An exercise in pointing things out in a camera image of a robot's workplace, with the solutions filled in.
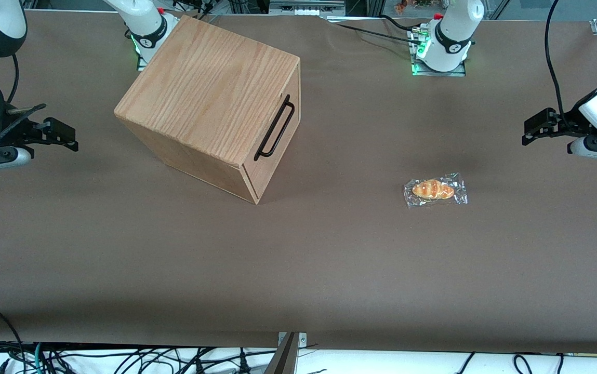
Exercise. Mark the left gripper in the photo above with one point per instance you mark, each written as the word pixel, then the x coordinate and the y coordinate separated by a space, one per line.
pixel 563 124

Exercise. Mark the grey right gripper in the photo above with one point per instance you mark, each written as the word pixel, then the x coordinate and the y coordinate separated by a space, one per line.
pixel 11 134

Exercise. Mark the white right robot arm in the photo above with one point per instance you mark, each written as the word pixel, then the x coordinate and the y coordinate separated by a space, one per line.
pixel 142 21

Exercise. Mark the oak wooden drawer cabinet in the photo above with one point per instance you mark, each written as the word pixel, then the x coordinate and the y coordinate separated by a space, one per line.
pixel 204 88

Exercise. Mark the bread roll in clear wrapper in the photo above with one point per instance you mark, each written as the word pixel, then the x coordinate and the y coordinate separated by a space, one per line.
pixel 433 189

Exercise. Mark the orange background toy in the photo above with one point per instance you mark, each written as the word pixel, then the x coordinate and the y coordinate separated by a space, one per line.
pixel 401 6

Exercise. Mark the grey background device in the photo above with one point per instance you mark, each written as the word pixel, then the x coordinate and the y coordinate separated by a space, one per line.
pixel 306 6

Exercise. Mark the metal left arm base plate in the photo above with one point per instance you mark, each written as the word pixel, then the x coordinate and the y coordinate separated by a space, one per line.
pixel 456 71

